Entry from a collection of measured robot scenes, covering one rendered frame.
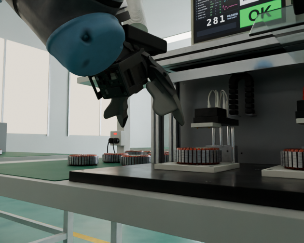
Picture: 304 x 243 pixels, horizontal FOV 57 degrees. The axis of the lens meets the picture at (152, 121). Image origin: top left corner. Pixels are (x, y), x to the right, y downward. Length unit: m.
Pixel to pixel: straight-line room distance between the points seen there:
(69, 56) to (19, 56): 5.34
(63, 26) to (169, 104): 0.23
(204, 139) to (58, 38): 0.73
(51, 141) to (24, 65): 1.49
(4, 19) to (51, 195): 5.18
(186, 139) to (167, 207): 0.58
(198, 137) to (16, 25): 5.07
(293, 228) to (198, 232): 0.12
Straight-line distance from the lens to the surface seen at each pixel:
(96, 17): 0.29
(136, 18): 1.97
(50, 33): 0.31
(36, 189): 0.68
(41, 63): 5.83
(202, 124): 0.71
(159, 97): 0.46
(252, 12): 0.84
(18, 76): 5.54
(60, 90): 5.96
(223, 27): 0.86
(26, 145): 5.51
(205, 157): 0.64
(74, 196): 0.57
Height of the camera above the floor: 0.83
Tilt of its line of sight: 4 degrees up
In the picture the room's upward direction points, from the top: straight up
